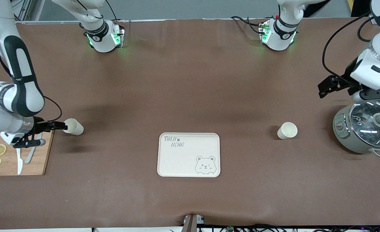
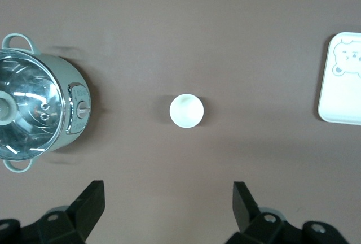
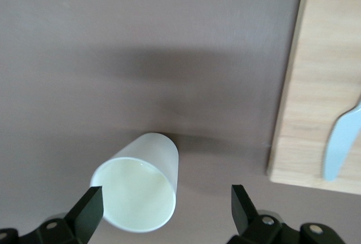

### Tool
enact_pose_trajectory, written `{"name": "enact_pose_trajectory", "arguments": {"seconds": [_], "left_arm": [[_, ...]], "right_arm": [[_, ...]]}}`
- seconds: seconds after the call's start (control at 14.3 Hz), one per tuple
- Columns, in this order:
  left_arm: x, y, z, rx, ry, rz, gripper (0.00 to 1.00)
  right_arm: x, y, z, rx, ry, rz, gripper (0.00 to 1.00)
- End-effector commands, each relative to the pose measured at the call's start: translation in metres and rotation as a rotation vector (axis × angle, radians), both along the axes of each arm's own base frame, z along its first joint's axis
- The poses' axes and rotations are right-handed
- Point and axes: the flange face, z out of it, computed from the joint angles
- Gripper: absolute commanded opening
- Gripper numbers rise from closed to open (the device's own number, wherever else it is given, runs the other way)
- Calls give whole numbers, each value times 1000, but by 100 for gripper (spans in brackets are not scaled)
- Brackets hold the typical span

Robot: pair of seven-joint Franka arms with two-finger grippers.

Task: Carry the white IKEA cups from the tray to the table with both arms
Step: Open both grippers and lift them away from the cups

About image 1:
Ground grey electric cooking pot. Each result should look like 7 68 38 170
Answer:
333 100 380 158

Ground black right arm base cable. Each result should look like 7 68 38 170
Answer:
104 0 126 23

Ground wooden cutting board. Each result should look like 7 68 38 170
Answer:
0 130 54 176

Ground silver table edge rail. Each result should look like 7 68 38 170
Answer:
16 19 131 25

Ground white plastic cup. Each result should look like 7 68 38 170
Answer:
277 122 298 140
62 118 84 136

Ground cream tray with bear print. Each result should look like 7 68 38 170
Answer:
157 132 221 178

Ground glass pot lid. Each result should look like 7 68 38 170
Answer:
349 101 380 149

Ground white plastic knife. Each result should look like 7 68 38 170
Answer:
15 148 24 175

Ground aluminium frame profile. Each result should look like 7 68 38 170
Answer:
11 0 45 22

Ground black left arm base cables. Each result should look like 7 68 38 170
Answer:
231 15 265 34

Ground black cable bundle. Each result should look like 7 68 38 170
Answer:
171 224 380 232

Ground brown table cover mat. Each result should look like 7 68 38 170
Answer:
0 19 380 230

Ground grey plastic knife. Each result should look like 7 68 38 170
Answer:
25 132 43 164

